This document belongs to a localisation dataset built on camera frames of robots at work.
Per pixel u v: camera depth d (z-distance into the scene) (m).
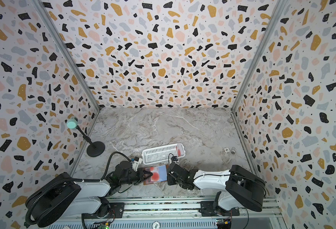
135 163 0.82
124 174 0.69
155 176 0.84
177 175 0.65
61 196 0.43
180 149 0.94
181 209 0.76
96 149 0.96
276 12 0.73
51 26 0.75
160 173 0.86
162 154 0.95
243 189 0.43
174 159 0.78
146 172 0.82
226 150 0.97
